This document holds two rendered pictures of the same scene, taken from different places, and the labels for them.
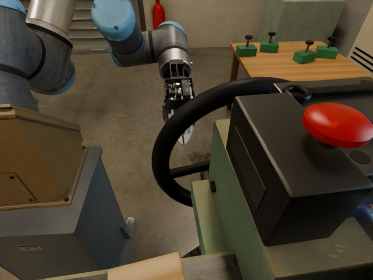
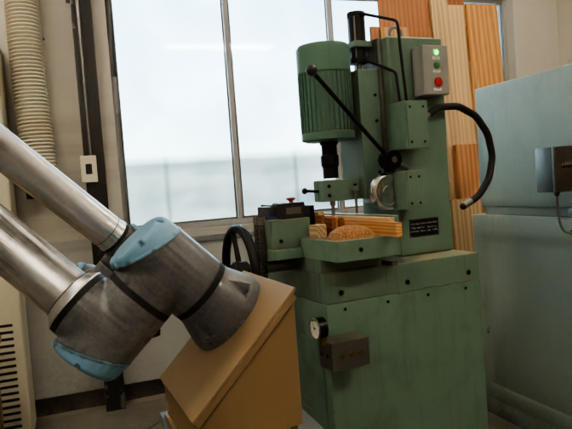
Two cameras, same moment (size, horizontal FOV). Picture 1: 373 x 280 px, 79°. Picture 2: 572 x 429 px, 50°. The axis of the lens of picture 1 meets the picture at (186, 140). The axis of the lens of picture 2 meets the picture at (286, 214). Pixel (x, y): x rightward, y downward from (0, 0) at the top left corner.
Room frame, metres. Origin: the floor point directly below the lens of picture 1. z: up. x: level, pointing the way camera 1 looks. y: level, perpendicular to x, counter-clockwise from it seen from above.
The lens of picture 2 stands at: (0.64, 1.75, 1.07)
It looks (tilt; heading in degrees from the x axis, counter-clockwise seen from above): 3 degrees down; 254
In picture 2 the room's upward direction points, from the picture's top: 4 degrees counter-clockwise
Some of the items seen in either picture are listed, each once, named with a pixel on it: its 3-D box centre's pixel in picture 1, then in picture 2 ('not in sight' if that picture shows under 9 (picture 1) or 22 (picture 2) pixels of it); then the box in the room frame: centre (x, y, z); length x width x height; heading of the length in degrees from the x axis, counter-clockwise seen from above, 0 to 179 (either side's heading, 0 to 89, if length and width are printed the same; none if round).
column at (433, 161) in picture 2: not in sight; (402, 148); (-0.36, -0.18, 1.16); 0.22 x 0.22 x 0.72; 8
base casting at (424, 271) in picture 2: not in sight; (368, 269); (-0.20, -0.15, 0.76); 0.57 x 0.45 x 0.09; 8
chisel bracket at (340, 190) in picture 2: not in sight; (337, 191); (-0.10, -0.14, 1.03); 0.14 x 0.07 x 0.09; 8
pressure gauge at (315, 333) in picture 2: not in sight; (320, 330); (0.10, 0.15, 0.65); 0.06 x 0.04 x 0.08; 98
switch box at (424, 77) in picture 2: not in sight; (430, 71); (-0.41, -0.04, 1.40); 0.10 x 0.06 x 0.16; 8
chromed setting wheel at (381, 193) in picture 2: not in sight; (386, 191); (-0.22, -0.03, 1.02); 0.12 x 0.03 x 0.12; 8
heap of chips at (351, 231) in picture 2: not in sight; (351, 231); (-0.03, 0.13, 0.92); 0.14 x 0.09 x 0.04; 8
